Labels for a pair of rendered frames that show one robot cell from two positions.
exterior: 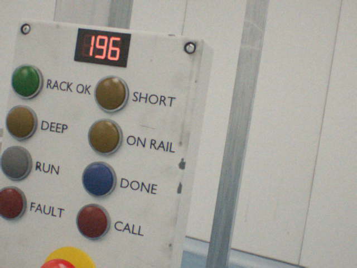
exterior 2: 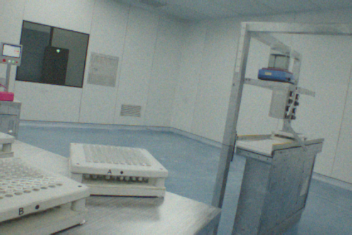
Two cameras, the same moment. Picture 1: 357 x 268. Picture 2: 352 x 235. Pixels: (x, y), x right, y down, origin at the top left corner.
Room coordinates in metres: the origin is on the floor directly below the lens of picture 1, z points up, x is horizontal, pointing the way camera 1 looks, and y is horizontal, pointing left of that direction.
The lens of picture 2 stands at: (-1.27, 0.51, 1.15)
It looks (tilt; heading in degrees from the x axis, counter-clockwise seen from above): 5 degrees down; 25
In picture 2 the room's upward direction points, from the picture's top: 9 degrees clockwise
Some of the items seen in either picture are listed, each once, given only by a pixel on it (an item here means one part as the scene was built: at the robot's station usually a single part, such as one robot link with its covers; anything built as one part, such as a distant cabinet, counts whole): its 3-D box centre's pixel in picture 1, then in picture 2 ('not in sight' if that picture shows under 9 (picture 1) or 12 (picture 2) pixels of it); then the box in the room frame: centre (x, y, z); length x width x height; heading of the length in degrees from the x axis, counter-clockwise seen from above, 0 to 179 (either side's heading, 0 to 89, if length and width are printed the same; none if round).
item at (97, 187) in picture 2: not in sight; (112, 174); (-0.57, 1.00, 0.88); 0.24 x 0.24 x 0.02; 46
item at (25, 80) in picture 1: (25, 81); not in sight; (0.46, 0.14, 1.06); 0.03 x 0.01 x 0.03; 75
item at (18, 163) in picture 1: (14, 162); not in sight; (0.46, 0.14, 0.99); 0.03 x 0.01 x 0.03; 75
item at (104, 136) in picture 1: (104, 136); not in sight; (0.44, 0.06, 1.03); 0.03 x 0.01 x 0.03; 75
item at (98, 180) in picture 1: (98, 179); not in sight; (0.44, 0.06, 0.99); 0.03 x 0.01 x 0.03; 75
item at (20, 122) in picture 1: (20, 121); not in sight; (0.46, 0.14, 1.03); 0.03 x 0.01 x 0.03; 75
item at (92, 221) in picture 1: (92, 221); not in sight; (0.44, 0.06, 0.96); 0.03 x 0.01 x 0.03; 75
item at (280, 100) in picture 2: not in sight; (284, 103); (0.86, 0.72, 1.16); 0.22 x 0.11 x 0.20; 165
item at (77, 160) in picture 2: not in sight; (114, 159); (-0.57, 1.00, 0.93); 0.25 x 0.24 x 0.02; 46
